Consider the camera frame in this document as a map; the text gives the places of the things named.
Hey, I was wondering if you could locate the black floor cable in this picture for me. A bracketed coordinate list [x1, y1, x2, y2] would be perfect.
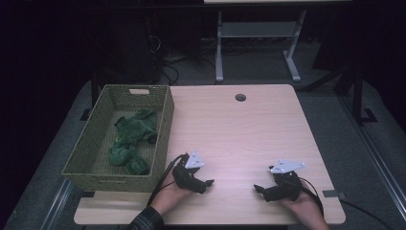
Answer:
[338, 198, 397, 230]

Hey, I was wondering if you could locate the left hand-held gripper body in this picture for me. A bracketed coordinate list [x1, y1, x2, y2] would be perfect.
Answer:
[171, 150, 206, 194]

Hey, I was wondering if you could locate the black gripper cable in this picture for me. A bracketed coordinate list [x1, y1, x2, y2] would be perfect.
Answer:
[147, 153, 190, 206]
[298, 177, 325, 217]

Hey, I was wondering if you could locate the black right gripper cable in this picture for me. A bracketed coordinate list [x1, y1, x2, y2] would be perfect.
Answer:
[298, 177, 325, 217]

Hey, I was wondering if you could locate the metal floor rail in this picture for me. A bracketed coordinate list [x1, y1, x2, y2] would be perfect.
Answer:
[338, 95, 406, 222]
[39, 177, 75, 230]

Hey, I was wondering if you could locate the person's left hand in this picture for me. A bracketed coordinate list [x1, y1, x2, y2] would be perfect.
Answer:
[148, 173, 193, 216]

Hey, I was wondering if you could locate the bundle of floor cables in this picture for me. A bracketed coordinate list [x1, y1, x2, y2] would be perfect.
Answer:
[146, 34, 218, 86]

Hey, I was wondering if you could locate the person's right hand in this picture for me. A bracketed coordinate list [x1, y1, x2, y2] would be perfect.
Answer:
[281, 188, 324, 224]

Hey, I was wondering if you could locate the black metal post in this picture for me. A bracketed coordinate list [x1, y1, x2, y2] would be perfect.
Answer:
[79, 72, 101, 123]

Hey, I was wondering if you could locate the grey tape strip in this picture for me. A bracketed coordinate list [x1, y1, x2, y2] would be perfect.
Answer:
[322, 189, 347, 199]

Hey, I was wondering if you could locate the green woven basket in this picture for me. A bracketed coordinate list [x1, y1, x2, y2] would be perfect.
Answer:
[60, 83, 175, 194]

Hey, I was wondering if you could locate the black metal stand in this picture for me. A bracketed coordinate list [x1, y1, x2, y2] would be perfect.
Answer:
[300, 63, 379, 127]

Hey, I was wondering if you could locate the green fleece garment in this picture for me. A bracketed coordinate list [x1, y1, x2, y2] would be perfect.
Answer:
[107, 108, 159, 176]

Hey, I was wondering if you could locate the grey metal table frame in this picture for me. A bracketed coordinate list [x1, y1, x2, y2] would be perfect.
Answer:
[214, 9, 307, 84]

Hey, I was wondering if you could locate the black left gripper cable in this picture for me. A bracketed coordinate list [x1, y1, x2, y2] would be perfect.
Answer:
[147, 153, 190, 206]

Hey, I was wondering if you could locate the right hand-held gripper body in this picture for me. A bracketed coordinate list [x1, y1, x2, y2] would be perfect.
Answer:
[267, 158, 306, 203]

